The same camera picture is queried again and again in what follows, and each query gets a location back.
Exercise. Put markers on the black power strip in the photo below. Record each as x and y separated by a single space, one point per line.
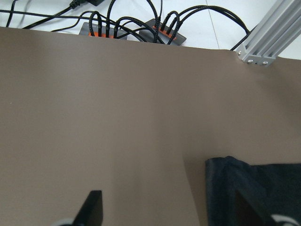
165 37
121 34

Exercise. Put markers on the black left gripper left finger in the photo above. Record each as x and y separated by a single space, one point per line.
91 212

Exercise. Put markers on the black printed t-shirt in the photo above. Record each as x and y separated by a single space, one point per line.
277 187

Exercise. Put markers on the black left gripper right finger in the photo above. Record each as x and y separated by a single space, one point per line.
249 212

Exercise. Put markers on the aluminium frame post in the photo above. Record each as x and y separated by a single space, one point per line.
275 32

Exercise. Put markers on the brown table mat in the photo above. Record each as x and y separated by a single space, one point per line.
135 120

